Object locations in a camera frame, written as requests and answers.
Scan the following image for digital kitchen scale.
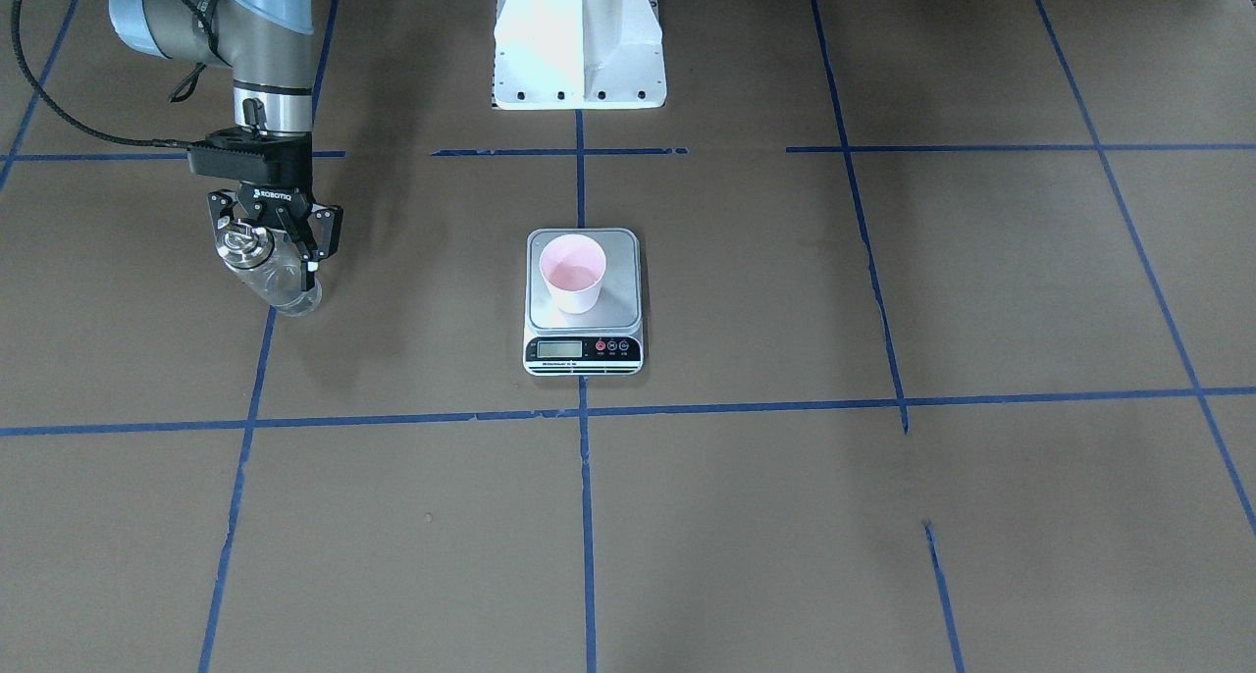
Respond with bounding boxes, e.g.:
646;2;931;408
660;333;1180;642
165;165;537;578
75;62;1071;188
521;229;646;375

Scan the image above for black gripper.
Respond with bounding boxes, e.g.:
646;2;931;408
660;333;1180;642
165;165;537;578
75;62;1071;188
206;136;342;291

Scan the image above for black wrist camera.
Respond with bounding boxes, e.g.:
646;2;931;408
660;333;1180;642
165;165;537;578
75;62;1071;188
187;127;313;187

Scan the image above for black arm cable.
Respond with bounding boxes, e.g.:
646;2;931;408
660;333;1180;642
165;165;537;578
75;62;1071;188
10;0;236;149

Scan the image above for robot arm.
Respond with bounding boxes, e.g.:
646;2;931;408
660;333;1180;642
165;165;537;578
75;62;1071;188
108;0;342;291

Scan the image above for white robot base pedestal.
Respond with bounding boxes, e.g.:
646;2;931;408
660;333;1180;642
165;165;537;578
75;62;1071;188
491;0;668;110

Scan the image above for clear glass sauce bottle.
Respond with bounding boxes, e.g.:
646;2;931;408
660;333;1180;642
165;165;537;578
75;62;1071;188
215;218;322;316

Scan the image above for pink cup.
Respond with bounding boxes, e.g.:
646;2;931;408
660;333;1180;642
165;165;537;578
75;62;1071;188
538;234;608;314

